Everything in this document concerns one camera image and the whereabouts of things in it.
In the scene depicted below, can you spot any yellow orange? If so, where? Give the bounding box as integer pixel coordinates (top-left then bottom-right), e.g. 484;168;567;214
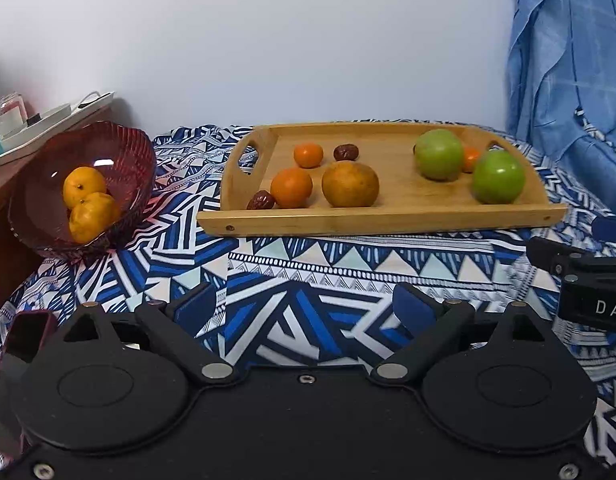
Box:
68;192;121;245
62;166;108;209

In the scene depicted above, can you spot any dark red glass bowl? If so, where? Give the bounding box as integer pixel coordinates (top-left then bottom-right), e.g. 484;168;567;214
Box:
8;121;157;261

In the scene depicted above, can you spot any glass jar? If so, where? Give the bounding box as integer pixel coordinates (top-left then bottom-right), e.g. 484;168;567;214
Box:
0;92;29;137

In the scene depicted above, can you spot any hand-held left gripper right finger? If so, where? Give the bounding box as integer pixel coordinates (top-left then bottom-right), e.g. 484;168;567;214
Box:
370;282;554;387

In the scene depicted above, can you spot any brown round pear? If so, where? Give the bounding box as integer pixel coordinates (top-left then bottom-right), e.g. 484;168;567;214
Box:
321;160;379;208

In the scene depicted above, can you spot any white flat box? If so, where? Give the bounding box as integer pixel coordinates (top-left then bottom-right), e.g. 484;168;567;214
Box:
0;103;72;141

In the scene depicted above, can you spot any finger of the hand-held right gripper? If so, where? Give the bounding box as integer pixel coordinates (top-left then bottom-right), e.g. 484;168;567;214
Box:
590;216;616;246
527;236;596;276

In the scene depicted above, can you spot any white plastic tray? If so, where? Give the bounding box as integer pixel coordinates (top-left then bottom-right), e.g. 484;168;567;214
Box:
0;91;116;166

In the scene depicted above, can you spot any blue checked cloth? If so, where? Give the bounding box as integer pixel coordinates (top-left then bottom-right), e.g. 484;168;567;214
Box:
503;0;616;216

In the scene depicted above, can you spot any wooden serving tray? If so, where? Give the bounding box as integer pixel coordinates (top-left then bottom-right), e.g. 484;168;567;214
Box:
196;121;569;237

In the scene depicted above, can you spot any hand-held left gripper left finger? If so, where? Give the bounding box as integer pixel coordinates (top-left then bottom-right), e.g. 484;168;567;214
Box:
62;282;239;387

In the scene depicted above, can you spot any medium orange tangerine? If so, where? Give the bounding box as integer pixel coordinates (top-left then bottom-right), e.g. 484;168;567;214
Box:
270;167;313;209

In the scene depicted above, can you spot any blue white patterned blanket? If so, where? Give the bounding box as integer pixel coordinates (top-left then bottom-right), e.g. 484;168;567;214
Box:
0;122;616;466

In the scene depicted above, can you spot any small orange tangerine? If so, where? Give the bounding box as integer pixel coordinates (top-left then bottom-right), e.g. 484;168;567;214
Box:
460;146;484;174
293;142;325;169

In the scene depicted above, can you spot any green apple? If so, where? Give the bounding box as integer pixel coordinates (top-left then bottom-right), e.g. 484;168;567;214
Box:
471;150;526;205
414;129;465;182

